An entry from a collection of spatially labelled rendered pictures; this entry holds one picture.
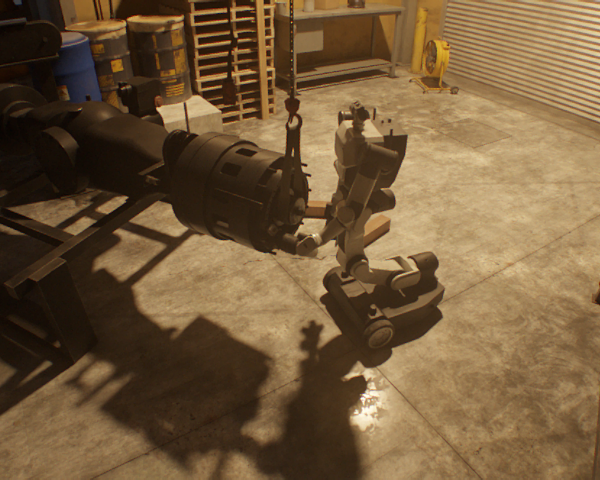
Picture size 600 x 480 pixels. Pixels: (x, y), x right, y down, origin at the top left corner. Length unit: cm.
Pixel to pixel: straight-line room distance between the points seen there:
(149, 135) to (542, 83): 574
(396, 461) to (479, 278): 156
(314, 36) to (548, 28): 323
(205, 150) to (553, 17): 570
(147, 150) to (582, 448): 278
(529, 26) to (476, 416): 582
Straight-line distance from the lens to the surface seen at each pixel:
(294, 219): 221
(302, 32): 674
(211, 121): 486
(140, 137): 274
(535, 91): 731
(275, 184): 209
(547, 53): 718
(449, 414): 251
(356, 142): 200
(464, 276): 333
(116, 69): 502
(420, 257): 281
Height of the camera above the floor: 202
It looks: 36 degrees down
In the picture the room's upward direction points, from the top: straight up
